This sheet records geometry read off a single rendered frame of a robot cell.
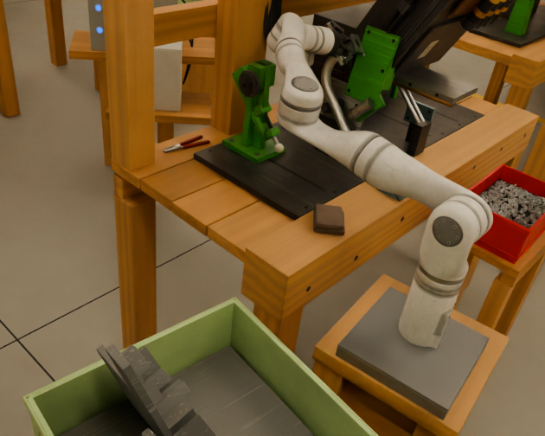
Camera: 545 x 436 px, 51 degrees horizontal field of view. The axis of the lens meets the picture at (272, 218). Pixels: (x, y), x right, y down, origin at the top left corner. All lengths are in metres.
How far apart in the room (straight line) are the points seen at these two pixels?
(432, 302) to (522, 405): 1.39
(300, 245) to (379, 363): 0.37
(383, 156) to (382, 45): 0.68
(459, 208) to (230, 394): 0.54
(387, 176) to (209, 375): 0.51
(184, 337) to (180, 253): 1.68
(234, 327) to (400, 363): 0.34
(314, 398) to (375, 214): 0.66
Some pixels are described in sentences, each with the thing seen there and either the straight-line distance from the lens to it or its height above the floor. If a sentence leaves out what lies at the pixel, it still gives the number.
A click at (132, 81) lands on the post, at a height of 1.15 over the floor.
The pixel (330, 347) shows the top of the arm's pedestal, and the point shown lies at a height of 0.85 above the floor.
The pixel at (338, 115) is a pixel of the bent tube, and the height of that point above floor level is 1.02.
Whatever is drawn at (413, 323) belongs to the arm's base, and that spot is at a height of 0.93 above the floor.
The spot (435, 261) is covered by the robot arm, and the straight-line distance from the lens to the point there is 1.12.
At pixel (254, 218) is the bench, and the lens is 1.50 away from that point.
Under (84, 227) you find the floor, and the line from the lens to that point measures 2.96.
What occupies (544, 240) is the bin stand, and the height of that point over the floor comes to 0.80.
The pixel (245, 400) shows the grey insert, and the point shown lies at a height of 0.85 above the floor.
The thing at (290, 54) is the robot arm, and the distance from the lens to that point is 1.37.
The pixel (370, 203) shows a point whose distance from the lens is 1.61.
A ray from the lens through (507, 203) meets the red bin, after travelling 1.86.
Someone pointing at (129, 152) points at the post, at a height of 0.94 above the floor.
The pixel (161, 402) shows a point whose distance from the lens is 0.91.
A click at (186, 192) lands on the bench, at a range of 1.58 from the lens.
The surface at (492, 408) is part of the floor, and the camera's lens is 2.44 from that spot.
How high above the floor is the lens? 1.74
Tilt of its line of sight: 35 degrees down
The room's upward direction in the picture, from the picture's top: 8 degrees clockwise
